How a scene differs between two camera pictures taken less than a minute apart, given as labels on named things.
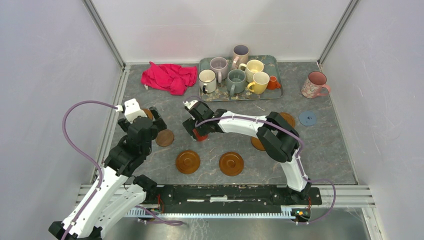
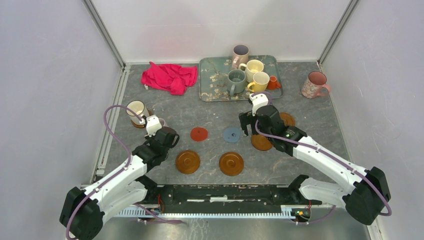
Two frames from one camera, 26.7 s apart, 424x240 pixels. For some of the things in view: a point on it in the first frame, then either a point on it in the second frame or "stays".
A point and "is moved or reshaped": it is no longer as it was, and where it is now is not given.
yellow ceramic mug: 261,80 stays
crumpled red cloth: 169,76 stays
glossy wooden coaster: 231,164 stays
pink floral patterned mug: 315,85 stays
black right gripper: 190,124 to 246,119
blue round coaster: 307,118 to 231,134
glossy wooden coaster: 257,143 stays
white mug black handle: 207,80 is moved or reshaped
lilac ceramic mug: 220,65 is moved or reshaped
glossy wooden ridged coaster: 187,162 stays
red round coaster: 199,138 stays
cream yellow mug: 252,67 stays
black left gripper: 159,123 to 149,139
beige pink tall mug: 240,55 stays
